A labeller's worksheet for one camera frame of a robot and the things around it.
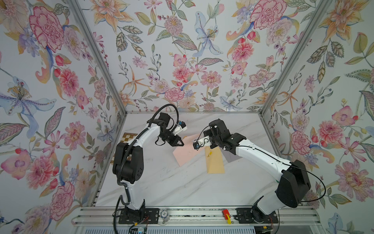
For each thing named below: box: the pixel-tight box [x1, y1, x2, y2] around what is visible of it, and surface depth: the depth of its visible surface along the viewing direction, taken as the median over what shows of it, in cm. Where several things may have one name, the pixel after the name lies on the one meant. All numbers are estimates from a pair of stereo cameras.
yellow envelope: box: [204, 145, 226, 175], surface depth 95 cm
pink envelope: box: [172, 133, 206, 167], surface depth 88 cm
